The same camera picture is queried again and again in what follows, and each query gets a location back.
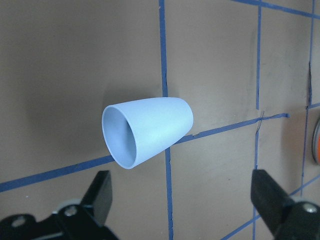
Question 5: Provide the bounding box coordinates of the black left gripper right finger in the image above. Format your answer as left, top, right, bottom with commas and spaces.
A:
250, 169, 295, 233

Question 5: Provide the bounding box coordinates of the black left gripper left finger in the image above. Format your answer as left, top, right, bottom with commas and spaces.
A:
80, 170, 112, 225

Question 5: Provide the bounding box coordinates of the light blue plastic cup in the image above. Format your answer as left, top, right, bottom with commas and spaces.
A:
101, 97, 194, 170

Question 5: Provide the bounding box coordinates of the orange plastic cup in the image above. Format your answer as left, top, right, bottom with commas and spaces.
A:
311, 120, 320, 165

